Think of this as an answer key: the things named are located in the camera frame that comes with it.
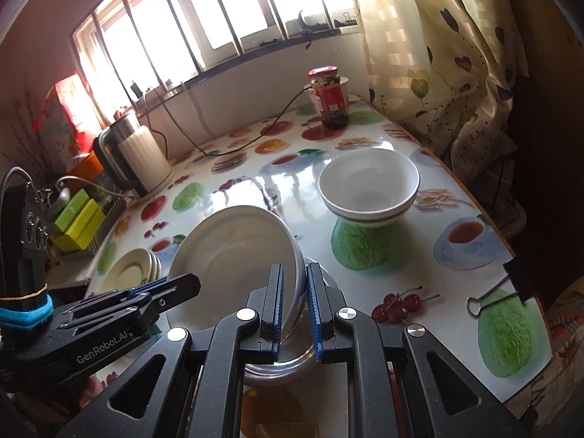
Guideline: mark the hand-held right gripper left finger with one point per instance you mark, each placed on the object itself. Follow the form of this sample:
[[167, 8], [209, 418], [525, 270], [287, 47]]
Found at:
[[273, 310]]

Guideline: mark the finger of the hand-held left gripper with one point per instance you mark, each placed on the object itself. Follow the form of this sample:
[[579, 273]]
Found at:
[[146, 289], [182, 285]]

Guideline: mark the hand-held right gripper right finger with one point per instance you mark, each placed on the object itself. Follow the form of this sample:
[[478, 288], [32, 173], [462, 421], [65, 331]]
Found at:
[[317, 324]]

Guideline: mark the cream plate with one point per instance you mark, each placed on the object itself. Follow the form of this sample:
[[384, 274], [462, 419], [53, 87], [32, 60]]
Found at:
[[127, 273], [159, 269], [155, 262]]

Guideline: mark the large white blue-striped bowl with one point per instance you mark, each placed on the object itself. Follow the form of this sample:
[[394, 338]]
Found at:
[[228, 260]]

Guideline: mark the stainless steel bowl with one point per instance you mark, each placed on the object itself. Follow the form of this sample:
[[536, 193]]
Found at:
[[283, 367]]

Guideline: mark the small white blue-striped bowl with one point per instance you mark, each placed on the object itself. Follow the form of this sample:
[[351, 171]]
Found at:
[[369, 182]]

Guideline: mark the white shelf board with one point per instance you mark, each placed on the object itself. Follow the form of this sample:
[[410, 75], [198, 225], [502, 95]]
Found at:
[[68, 273]]

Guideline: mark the grey handheld device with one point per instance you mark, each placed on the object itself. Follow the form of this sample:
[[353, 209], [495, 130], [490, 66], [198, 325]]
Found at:
[[59, 198]]

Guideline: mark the grey ribbed tray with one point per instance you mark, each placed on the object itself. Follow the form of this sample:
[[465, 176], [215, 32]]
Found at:
[[109, 223]]

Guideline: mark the orange container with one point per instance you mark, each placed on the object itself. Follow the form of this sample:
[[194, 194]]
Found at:
[[89, 166]]

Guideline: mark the dried twigs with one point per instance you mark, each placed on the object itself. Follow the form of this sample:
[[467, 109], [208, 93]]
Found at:
[[27, 146]]

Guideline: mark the food printed table cover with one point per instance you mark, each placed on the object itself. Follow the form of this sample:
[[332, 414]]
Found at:
[[410, 264]]

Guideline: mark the white electric kettle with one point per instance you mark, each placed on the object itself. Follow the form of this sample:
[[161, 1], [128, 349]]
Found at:
[[141, 155]]

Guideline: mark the red gift bag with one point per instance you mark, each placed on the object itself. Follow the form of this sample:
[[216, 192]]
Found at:
[[64, 114]]

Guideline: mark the black binder clip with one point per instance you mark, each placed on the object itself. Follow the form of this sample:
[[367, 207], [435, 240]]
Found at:
[[518, 278]]

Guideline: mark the red label glass jar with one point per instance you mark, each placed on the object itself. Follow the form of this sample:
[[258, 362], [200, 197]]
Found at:
[[329, 100]]

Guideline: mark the printed bedding cloth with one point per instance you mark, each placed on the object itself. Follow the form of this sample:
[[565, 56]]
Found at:
[[565, 342]]

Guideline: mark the window with metal bars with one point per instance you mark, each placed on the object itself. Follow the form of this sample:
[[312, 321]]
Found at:
[[205, 9]]

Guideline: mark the black curved object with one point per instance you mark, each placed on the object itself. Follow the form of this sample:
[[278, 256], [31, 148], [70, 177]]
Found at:
[[303, 22]]

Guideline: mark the heart print curtain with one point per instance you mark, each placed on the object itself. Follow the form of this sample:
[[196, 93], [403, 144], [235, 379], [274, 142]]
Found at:
[[433, 54]]

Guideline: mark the binder clips on sill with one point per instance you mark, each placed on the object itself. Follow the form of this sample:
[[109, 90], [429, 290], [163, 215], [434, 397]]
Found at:
[[349, 18]]

